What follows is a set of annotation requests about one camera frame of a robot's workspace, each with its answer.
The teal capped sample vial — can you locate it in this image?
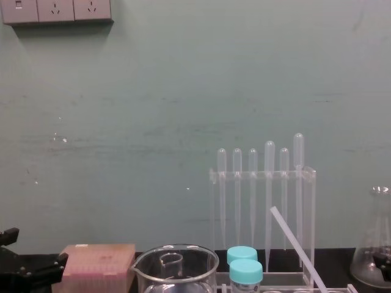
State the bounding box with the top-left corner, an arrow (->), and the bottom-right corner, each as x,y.
226,245 -> 258,267
228,259 -> 264,293

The pink pipette tip box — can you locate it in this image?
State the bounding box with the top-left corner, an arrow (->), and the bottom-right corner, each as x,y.
51,243 -> 136,293

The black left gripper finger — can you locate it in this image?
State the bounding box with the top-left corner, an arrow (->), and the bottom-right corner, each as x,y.
0,252 -> 69,293
0,227 -> 20,255

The clear acrylic pipette rack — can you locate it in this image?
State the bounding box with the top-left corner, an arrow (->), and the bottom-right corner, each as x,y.
209,165 -> 318,288

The clear glass stirring rod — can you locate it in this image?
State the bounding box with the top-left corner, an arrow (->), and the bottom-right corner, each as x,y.
270,206 -> 330,293

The small clear glass beaker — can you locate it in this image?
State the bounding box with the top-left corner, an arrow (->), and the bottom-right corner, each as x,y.
159,253 -> 185,280

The large clear glass beaker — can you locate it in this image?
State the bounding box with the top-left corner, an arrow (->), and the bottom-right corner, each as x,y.
131,243 -> 221,293

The clear glass conical flask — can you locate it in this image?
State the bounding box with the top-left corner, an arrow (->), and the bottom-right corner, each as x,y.
349,186 -> 391,285

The clear acrylic holder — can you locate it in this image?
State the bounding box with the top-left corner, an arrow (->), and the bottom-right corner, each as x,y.
214,283 -> 357,293

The grey wall socket panel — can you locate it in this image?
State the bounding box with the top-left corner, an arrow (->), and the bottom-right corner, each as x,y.
0,0 -> 114,26

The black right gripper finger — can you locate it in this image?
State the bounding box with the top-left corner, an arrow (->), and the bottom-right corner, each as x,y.
373,252 -> 391,274

